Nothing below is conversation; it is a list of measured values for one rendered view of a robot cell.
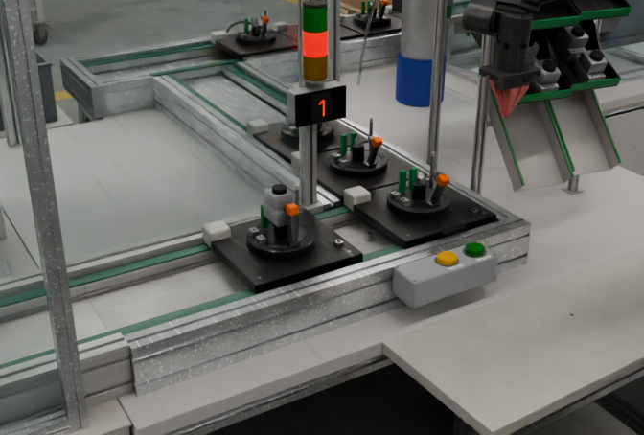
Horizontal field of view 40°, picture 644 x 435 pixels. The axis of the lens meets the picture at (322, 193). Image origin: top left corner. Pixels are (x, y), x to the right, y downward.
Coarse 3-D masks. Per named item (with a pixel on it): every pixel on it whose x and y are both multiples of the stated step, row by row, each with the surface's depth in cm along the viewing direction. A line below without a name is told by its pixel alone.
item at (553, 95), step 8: (536, 32) 201; (544, 32) 198; (480, 40) 200; (496, 40) 194; (536, 40) 202; (544, 40) 199; (496, 48) 194; (544, 48) 199; (536, 56) 202; (544, 56) 200; (560, 80) 196; (560, 88) 195; (568, 88) 193; (528, 96) 189; (536, 96) 190; (544, 96) 191; (552, 96) 192; (560, 96) 193; (568, 96) 194
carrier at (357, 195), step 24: (432, 168) 197; (360, 192) 197; (384, 192) 201; (408, 192) 197; (432, 192) 197; (456, 192) 201; (360, 216) 194; (384, 216) 191; (408, 216) 189; (432, 216) 189; (456, 216) 191; (480, 216) 191; (408, 240) 181
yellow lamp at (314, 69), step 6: (306, 60) 180; (312, 60) 179; (318, 60) 179; (324, 60) 180; (306, 66) 180; (312, 66) 180; (318, 66) 180; (324, 66) 181; (306, 72) 181; (312, 72) 180; (318, 72) 180; (324, 72) 181; (306, 78) 182; (312, 78) 181; (318, 78) 181; (324, 78) 182
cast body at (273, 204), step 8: (280, 184) 176; (264, 192) 176; (272, 192) 174; (280, 192) 173; (288, 192) 175; (264, 200) 176; (272, 200) 173; (280, 200) 173; (288, 200) 174; (264, 208) 177; (272, 208) 174; (280, 208) 174; (264, 216) 178; (272, 216) 175; (280, 216) 173; (280, 224) 174
